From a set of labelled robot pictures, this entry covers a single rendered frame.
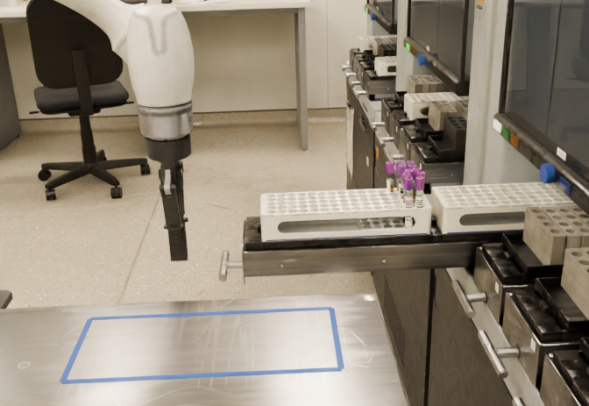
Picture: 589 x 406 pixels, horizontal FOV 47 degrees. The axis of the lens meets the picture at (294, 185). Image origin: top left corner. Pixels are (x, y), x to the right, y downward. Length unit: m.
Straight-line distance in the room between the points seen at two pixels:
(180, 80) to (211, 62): 3.61
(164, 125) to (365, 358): 0.50
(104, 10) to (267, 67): 3.50
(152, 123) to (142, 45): 0.13
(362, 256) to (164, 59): 0.47
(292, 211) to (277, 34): 3.54
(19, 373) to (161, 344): 0.18
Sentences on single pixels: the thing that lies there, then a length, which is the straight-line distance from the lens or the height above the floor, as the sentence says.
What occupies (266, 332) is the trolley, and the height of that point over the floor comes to 0.82.
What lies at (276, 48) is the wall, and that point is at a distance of 4.68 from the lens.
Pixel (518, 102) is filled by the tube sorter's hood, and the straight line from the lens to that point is 1.21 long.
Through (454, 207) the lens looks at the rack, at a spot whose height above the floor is 0.86.
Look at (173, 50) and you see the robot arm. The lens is 1.09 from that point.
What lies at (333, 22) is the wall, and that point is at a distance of 4.68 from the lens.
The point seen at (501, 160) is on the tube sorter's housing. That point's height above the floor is 0.90.
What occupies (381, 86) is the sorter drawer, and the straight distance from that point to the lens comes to 2.40.
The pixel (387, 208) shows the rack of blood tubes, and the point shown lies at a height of 0.86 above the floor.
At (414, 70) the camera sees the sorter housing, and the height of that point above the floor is 0.89.
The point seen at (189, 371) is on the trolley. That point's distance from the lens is 0.88.
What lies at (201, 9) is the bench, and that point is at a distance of 3.96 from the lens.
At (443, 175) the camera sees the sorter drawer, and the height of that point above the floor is 0.78.
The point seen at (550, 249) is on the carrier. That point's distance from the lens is 1.10.
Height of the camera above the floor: 1.34
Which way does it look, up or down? 21 degrees down
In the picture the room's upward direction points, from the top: 2 degrees counter-clockwise
